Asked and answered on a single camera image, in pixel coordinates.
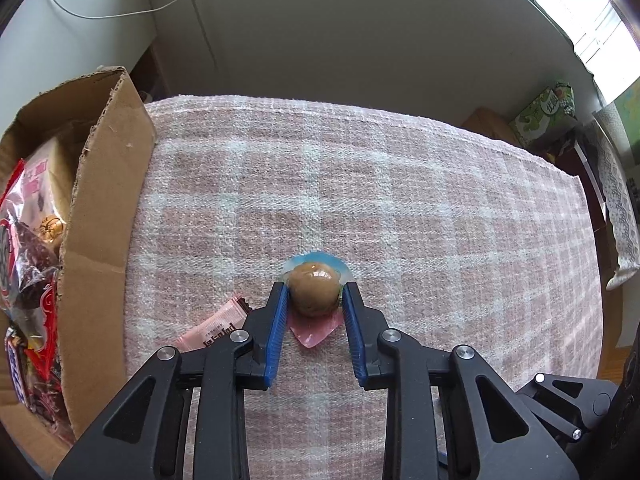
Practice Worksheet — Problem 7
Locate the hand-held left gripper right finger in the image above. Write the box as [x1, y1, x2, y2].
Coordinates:
[342, 281, 581, 480]

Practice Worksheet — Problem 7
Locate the window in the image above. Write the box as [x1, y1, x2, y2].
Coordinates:
[480, 0, 640, 106]

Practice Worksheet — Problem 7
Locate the white lace cloth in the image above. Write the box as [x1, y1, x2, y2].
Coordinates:
[592, 102, 640, 292]

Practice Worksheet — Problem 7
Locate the beige cake packet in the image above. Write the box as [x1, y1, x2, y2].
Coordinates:
[22, 135, 81, 221]

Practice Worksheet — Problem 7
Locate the cardboard box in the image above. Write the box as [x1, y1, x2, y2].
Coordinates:
[0, 66, 158, 466]

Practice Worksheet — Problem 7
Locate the brown ball candy pack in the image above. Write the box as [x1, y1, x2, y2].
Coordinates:
[280, 251, 353, 348]

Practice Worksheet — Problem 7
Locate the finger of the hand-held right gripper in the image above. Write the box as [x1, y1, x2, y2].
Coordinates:
[515, 372, 618, 443]

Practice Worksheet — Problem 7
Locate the tan walnut-shaped snack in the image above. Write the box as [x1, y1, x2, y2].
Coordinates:
[39, 214, 67, 257]

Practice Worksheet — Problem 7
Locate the pink plaid tablecloth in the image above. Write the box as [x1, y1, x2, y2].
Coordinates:
[122, 94, 608, 480]

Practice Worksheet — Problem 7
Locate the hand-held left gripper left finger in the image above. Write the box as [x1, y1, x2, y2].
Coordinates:
[52, 281, 292, 480]

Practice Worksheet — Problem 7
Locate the pink candy packet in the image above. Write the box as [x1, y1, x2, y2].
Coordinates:
[174, 291, 251, 353]

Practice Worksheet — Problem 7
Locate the brown cardboard carton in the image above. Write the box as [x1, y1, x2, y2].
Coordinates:
[460, 106, 521, 148]

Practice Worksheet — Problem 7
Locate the brown chocolate bar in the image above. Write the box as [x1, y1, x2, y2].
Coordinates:
[4, 327, 31, 406]

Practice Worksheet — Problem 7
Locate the green printed box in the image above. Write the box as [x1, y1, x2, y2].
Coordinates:
[509, 80, 578, 148]

